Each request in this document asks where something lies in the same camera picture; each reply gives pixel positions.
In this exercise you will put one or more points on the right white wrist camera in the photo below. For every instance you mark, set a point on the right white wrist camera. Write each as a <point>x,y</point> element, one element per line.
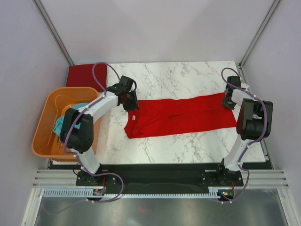
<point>244,85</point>

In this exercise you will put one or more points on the right aluminium frame post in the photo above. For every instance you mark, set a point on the right aluminium frame post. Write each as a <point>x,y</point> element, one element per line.
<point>262,27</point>

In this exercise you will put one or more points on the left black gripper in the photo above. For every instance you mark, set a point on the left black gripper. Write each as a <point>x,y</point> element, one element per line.
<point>134,105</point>

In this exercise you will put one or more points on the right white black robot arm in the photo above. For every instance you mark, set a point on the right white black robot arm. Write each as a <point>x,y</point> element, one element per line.
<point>253,123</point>

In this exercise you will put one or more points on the teal t shirt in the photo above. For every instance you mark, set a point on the teal t shirt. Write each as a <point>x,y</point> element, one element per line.
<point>59,122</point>

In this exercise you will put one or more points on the orange plastic basket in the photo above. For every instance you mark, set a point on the orange plastic basket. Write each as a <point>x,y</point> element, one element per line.
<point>46,143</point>

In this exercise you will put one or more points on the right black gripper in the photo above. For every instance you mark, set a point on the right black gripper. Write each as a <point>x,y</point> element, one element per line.
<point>230,106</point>

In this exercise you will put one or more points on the bright red t shirt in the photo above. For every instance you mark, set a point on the bright red t shirt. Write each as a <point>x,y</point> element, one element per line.
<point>166,117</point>

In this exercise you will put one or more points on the folded dark red t shirt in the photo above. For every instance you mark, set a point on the folded dark red t shirt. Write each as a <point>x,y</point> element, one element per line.
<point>82,76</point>

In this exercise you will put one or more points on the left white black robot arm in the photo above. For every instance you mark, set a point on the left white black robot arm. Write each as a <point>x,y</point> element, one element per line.
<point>77,133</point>

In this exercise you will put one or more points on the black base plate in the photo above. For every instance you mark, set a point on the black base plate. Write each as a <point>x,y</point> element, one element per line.
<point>160,178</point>

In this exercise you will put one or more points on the left aluminium frame post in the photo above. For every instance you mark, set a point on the left aluminium frame post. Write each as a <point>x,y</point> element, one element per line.
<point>51,27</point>

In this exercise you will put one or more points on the white slotted cable duct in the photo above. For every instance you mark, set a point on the white slotted cable duct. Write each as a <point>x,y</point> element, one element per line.
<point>93,193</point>

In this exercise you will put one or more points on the aluminium frame post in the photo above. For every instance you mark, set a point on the aluminium frame post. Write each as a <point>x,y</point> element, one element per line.
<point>51,27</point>
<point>262,27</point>

